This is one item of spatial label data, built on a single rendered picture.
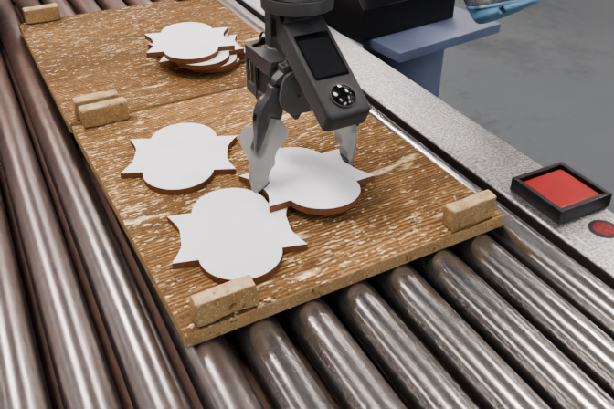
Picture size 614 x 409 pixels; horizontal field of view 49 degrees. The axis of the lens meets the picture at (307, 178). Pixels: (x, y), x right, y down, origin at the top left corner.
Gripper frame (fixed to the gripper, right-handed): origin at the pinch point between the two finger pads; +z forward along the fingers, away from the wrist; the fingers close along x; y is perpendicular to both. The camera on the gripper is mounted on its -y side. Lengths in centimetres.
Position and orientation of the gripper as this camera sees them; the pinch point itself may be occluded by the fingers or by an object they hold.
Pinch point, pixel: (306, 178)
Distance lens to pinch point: 73.3
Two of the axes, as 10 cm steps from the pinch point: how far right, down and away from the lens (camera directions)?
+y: -4.9, -4.6, 7.4
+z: 0.0, 8.5, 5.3
